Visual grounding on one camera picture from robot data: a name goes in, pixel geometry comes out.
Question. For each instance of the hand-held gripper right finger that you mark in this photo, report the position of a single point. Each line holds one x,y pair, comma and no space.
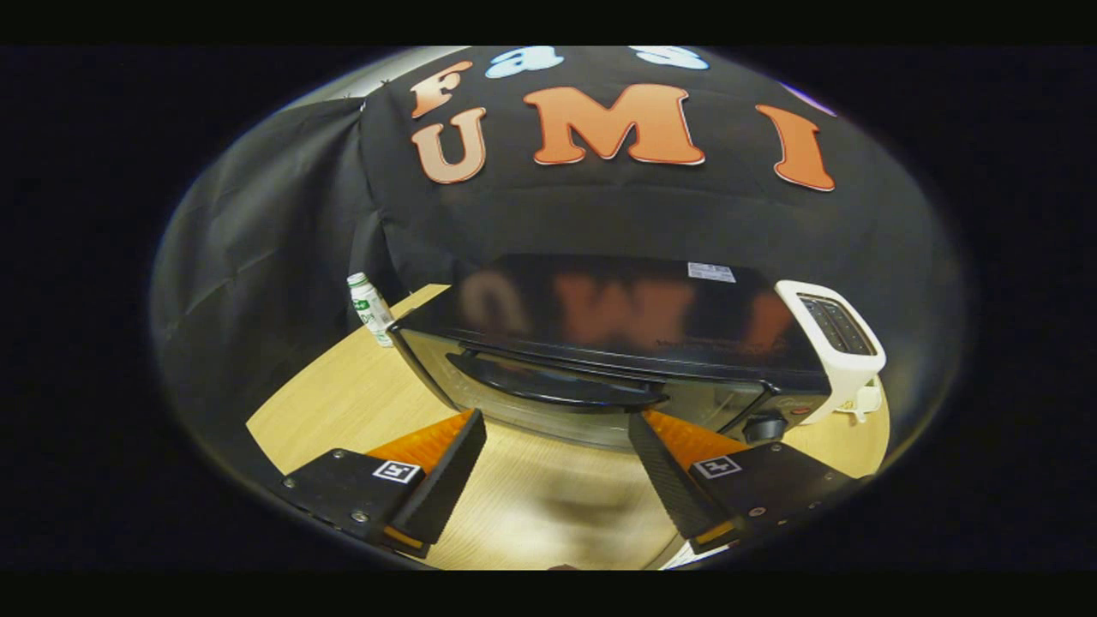
664,488

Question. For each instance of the white pop-up toaster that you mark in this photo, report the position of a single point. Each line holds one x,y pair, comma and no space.
844,377

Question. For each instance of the white bottle green label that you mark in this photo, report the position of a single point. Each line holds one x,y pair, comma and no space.
370,310

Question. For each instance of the black toaster oven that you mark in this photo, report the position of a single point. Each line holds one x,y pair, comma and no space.
600,317

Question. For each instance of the black backdrop cloth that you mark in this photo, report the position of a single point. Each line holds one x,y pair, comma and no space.
274,240

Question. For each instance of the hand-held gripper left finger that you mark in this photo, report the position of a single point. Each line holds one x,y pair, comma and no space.
446,488

